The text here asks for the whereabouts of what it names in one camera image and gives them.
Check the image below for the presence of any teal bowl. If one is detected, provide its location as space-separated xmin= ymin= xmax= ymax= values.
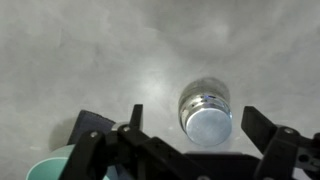
xmin=25 ymin=144 xmax=118 ymax=180

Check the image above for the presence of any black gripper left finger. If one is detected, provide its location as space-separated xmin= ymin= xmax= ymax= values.
xmin=59 ymin=104 xmax=208 ymax=180

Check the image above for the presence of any dark blue towel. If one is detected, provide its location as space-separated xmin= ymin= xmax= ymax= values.
xmin=67 ymin=109 xmax=118 ymax=180

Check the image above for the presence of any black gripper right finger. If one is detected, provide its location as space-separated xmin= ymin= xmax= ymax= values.
xmin=241 ymin=106 xmax=320 ymax=180

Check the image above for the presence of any clear glass bottle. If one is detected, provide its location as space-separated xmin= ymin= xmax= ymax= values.
xmin=178 ymin=77 xmax=234 ymax=148

